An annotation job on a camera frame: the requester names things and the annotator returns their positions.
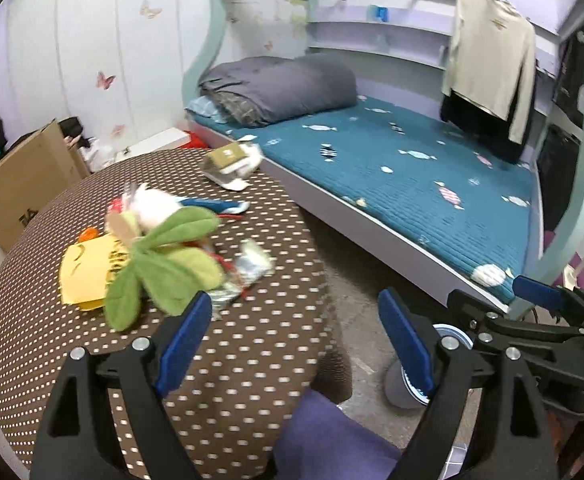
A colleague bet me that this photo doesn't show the light teal bunk bed frame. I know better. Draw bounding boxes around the light teal bunk bed frame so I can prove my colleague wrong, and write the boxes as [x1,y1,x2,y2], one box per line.
[179,0,584,321]

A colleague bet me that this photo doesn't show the silver foil wrapper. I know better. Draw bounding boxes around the silver foil wrapper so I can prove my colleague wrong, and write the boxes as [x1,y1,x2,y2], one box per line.
[222,239,273,286]

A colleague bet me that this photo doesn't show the white wall shelves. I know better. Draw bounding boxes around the white wall shelves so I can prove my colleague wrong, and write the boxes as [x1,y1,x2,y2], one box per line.
[306,17,448,71]

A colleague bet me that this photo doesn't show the purple round stool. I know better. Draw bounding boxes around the purple round stool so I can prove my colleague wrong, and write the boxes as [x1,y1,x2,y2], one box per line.
[544,230,584,291]

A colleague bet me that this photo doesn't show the grey duvet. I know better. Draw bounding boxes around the grey duvet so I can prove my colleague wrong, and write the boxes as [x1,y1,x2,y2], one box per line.
[198,54,359,128]

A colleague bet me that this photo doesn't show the green plush toy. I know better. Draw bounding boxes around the green plush toy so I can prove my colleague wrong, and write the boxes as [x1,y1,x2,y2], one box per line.
[103,182,225,333]

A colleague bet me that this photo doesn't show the small olive snack packet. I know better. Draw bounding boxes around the small olive snack packet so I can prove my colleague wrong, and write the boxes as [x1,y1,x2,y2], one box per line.
[203,142,263,191]

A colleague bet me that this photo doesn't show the bed with teal mattress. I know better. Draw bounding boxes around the bed with teal mattress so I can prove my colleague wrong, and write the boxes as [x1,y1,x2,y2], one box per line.
[187,95,545,306]

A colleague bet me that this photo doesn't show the dark hanging clothes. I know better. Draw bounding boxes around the dark hanging clothes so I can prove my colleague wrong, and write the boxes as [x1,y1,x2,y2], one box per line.
[439,85,538,165]

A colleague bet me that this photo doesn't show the blue striped pillow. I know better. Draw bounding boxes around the blue striped pillow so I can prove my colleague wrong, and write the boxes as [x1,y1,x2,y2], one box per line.
[186,96,233,123]

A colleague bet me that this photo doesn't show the brown cardboard box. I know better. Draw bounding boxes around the brown cardboard box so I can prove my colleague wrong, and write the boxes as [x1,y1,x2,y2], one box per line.
[0,119,93,253]

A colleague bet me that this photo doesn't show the black hanging jacket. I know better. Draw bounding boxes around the black hanging jacket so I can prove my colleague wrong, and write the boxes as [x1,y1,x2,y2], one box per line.
[552,30,584,128]

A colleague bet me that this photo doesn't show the crumpled silver wrapper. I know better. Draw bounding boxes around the crumpled silver wrapper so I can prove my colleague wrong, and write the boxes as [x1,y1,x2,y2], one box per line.
[204,280,245,318]

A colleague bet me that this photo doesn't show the white wardrobe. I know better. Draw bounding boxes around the white wardrobe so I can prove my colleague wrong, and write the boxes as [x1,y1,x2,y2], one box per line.
[2,0,213,161]

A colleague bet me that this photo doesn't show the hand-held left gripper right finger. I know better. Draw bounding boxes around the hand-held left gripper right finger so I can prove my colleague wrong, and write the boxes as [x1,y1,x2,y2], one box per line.
[378,287,558,480]

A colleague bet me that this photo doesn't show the white flat box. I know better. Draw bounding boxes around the white flat box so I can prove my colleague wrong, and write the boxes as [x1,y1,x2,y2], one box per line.
[114,127,193,161]

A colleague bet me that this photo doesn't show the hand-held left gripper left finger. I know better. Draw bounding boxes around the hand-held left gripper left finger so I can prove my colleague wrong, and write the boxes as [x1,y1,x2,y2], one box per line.
[29,290,214,480]

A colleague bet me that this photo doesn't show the cream hanging sweater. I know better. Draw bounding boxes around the cream hanging sweater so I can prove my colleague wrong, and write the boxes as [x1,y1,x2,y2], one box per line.
[441,0,538,145]

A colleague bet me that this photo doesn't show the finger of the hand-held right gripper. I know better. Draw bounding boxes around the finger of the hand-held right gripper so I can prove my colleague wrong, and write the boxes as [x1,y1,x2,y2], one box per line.
[446,289,584,361]
[513,275,584,331]

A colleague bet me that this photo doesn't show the white plastic bag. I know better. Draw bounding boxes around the white plastic bag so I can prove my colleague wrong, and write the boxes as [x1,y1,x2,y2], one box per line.
[84,142,115,171]

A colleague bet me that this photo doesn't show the purple cushion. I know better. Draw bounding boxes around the purple cushion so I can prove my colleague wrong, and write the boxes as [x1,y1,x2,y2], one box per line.
[272,390,405,480]

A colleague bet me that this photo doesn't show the round polka dot table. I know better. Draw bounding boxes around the round polka dot table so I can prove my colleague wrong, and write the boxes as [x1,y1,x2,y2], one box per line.
[0,147,353,480]

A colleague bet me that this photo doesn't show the black bag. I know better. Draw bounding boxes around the black bag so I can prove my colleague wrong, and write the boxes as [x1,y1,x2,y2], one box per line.
[57,116,93,148]

